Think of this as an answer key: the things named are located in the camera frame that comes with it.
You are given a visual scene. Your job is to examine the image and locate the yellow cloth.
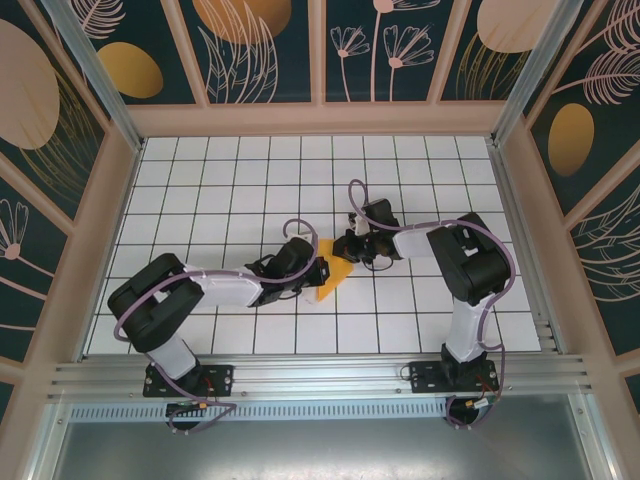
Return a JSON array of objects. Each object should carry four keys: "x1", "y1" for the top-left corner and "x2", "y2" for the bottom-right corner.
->
[{"x1": 301, "y1": 237, "x2": 357, "y2": 305}]

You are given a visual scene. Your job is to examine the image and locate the grey metal plate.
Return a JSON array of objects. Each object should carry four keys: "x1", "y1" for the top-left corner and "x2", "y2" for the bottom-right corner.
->
[{"x1": 47, "y1": 417, "x2": 599, "y2": 480}]

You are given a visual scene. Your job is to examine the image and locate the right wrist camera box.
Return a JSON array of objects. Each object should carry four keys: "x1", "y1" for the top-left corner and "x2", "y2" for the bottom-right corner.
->
[{"x1": 345, "y1": 212, "x2": 372, "y2": 235}]

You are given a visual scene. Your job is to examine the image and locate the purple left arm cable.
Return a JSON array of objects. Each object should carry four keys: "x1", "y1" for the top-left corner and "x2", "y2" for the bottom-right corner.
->
[{"x1": 114, "y1": 218, "x2": 321, "y2": 436}]

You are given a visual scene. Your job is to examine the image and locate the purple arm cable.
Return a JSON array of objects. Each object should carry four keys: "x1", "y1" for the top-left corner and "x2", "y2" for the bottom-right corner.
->
[
  {"x1": 348, "y1": 178, "x2": 516, "y2": 431},
  {"x1": 114, "y1": 218, "x2": 321, "y2": 436}
]

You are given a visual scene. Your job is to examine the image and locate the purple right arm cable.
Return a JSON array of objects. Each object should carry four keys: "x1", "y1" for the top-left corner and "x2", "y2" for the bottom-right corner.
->
[{"x1": 348, "y1": 178, "x2": 516, "y2": 431}]

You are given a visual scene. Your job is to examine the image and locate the aluminium mounting rail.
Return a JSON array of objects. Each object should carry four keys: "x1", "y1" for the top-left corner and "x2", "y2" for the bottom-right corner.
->
[{"x1": 47, "y1": 353, "x2": 596, "y2": 401}]

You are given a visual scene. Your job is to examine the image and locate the aluminium side rail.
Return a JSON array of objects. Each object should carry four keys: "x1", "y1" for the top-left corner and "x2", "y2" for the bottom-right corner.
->
[{"x1": 487, "y1": 137, "x2": 569, "y2": 354}]

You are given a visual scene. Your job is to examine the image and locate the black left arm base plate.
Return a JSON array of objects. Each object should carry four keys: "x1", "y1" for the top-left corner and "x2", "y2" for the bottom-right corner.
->
[{"x1": 143, "y1": 363, "x2": 236, "y2": 399}]

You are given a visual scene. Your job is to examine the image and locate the grey slotted cable duct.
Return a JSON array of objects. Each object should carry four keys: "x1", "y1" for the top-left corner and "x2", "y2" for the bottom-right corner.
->
[{"x1": 69, "y1": 403, "x2": 451, "y2": 422}]

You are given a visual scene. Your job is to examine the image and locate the wall panel with pink flowers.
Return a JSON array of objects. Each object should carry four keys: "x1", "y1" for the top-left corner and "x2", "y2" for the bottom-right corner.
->
[{"x1": 323, "y1": 0, "x2": 471, "y2": 106}]

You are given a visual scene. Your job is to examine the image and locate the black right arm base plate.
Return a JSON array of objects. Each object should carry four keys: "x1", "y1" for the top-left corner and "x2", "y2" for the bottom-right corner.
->
[{"x1": 407, "y1": 360, "x2": 501, "y2": 396}]

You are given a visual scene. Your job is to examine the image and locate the aluminium corner post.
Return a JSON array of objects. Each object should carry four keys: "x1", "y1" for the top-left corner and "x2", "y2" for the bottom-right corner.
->
[
  {"x1": 489, "y1": 0, "x2": 584, "y2": 147},
  {"x1": 40, "y1": 0, "x2": 147, "y2": 153}
]

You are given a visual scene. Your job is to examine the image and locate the wall panel with feather outlines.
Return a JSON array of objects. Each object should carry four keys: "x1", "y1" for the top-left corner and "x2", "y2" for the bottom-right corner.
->
[{"x1": 522, "y1": 0, "x2": 640, "y2": 216}]

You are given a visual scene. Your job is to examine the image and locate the wall panel with leaf outlines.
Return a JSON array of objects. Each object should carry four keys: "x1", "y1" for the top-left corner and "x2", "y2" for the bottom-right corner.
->
[{"x1": 177, "y1": 0, "x2": 321, "y2": 106}]

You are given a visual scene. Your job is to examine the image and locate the wall panel with beige oval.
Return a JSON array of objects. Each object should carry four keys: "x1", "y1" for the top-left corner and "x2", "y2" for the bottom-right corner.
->
[{"x1": 438, "y1": 0, "x2": 556, "y2": 104}]

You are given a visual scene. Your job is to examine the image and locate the wall panel with pink leaves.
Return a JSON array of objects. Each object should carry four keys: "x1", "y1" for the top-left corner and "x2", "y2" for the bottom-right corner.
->
[{"x1": 567, "y1": 149, "x2": 640, "y2": 359}]

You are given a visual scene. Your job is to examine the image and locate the wall panel with orange oval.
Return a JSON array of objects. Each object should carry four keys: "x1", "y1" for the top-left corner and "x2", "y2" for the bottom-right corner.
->
[{"x1": 59, "y1": 0, "x2": 209, "y2": 107}]

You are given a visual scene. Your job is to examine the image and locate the wall panel with tulip outline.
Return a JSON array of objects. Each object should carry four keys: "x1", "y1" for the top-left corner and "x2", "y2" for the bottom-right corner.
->
[{"x1": 0, "y1": 164, "x2": 71, "y2": 366}]

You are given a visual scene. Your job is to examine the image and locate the wall panel with beige circle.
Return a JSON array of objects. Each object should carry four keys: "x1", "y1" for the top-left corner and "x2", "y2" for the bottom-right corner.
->
[{"x1": 0, "y1": 0, "x2": 111, "y2": 226}]

